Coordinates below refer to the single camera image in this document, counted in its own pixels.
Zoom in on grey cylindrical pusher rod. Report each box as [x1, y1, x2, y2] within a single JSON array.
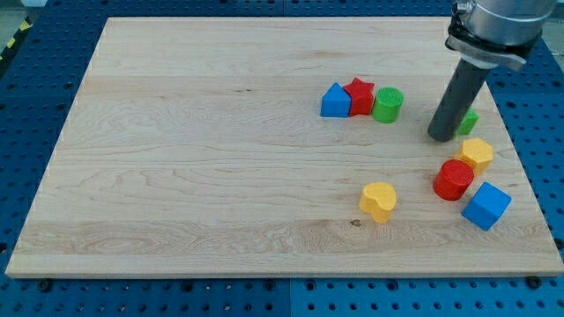
[[427, 59, 490, 142]]

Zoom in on green star block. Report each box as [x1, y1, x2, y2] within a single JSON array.
[[457, 108, 479, 136]]

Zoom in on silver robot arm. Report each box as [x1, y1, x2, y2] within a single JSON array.
[[427, 0, 557, 142]]

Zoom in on red star block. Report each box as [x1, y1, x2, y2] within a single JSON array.
[[343, 77, 375, 116]]

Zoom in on yellow hexagon block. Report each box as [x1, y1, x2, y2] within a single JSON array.
[[454, 138, 494, 176]]

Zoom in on green cylinder block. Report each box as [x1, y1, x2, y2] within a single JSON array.
[[372, 86, 404, 123]]

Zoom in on red cylinder block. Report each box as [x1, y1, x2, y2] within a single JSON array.
[[433, 159, 474, 201]]

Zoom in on blue cube block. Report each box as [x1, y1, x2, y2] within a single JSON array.
[[462, 181, 512, 232]]

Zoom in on blue pentagon block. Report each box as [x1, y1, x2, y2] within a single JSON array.
[[320, 83, 352, 117]]

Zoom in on yellow heart block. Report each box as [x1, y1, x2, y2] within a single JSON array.
[[359, 182, 397, 224]]

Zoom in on light wooden board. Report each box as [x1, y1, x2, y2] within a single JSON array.
[[6, 18, 563, 278]]

